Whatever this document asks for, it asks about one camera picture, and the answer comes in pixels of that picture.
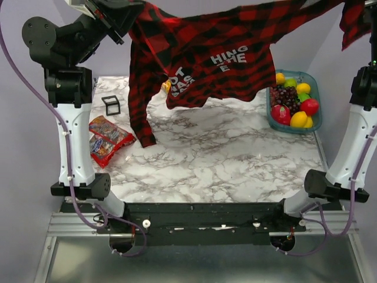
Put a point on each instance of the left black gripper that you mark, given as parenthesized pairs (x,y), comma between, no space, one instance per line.
(118,15)

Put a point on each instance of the black square frame brooch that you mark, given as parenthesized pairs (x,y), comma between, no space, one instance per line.
(112,105)

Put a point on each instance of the red black plaid shirt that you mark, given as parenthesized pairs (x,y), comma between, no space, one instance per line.
(220,55)

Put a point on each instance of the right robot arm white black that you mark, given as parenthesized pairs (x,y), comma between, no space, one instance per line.
(345,179)

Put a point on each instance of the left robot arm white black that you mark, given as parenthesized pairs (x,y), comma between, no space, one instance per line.
(61,52)

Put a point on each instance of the orange snack bag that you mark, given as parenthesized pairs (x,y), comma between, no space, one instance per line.
(166,86)

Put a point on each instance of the red snack bag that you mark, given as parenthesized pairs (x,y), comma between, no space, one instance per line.
(106,140)

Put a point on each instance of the orange yellow toy fruit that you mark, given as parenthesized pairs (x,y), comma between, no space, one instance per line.
(280,78)

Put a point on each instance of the dark purple toy grapes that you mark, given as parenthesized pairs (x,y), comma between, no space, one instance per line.
(285,96)

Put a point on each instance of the green toy fruit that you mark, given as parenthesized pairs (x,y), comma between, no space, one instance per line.
(290,82)

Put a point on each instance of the red toy dragon fruit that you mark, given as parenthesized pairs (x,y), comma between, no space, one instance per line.
(281,114)

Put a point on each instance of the teal plastic fruit bin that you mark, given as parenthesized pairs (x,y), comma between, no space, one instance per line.
(317,118)

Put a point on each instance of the yellow toy lemon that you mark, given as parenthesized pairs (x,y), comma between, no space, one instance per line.
(301,120)
(303,88)

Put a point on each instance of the front yellow toy lemon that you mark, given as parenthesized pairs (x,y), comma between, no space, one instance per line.
(301,120)

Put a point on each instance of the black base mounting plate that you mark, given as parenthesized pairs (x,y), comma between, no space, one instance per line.
(168,224)

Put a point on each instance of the red toy apple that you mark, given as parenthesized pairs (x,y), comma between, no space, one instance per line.
(310,106)

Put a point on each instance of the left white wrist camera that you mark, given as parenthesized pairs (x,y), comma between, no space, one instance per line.
(81,6)

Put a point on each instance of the aluminium rail frame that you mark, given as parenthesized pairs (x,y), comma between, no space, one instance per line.
(69,225)

